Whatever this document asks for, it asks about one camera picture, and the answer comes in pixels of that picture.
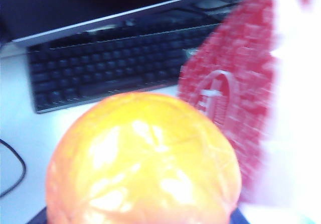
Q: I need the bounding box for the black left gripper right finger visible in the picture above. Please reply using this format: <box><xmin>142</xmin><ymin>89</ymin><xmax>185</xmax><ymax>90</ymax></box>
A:
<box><xmin>229</xmin><ymin>205</ymin><xmax>253</xmax><ymax>224</ymax></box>

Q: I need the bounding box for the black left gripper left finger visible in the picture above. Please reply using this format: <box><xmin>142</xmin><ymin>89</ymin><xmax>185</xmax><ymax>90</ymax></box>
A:
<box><xmin>30</xmin><ymin>205</ymin><xmax>52</xmax><ymax>224</ymax></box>

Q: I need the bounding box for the glossy orange fruit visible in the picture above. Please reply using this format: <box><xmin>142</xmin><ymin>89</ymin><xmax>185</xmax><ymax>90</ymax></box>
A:
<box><xmin>45</xmin><ymin>92</ymin><xmax>243</xmax><ymax>224</ymax></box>

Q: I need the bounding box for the red Trudi paper bag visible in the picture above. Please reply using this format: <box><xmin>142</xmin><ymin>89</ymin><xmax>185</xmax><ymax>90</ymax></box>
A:
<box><xmin>175</xmin><ymin>0</ymin><xmax>321</xmax><ymax>206</ymax></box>

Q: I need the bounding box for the black computer keyboard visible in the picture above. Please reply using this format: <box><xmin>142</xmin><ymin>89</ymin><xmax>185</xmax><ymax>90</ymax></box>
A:
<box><xmin>26</xmin><ymin>23</ymin><xmax>223</xmax><ymax>115</ymax></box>

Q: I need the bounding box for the large black monitor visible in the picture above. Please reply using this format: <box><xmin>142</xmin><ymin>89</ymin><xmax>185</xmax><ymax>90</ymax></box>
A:
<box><xmin>0</xmin><ymin>0</ymin><xmax>258</xmax><ymax>44</ymax></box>

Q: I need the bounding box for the thin black cable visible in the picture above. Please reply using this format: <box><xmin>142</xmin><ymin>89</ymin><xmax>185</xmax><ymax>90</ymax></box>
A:
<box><xmin>0</xmin><ymin>138</ymin><xmax>27</xmax><ymax>199</ymax></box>

